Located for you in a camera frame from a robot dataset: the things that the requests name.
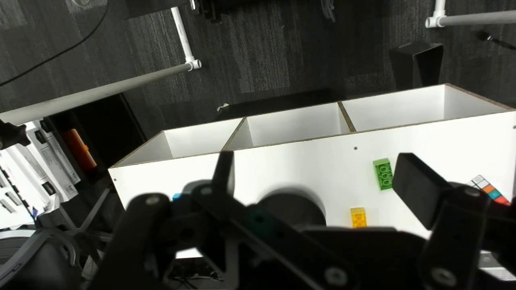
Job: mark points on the black bowl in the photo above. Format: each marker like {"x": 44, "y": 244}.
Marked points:
{"x": 296, "y": 206}

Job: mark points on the white pvc pipe right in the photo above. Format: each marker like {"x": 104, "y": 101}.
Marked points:
{"x": 439, "y": 17}

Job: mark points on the green lego brick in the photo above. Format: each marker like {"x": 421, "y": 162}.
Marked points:
{"x": 384, "y": 175}

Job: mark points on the white device with labels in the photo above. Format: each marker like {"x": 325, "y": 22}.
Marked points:
{"x": 36, "y": 177}

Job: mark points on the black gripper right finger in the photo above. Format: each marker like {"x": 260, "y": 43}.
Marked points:
{"x": 462, "y": 220}

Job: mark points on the rubiks cube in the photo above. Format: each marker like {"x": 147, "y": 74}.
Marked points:
{"x": 492, "y": 191}

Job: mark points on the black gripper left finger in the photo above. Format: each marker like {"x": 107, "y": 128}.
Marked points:
{"x": 249, "y": 248}

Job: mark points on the yellow lego brick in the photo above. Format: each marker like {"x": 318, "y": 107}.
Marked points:
{"x": 358, "y": 217}

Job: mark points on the white pvc pipe frame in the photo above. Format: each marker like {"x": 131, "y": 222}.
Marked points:
{"x": 84, "y": 96}

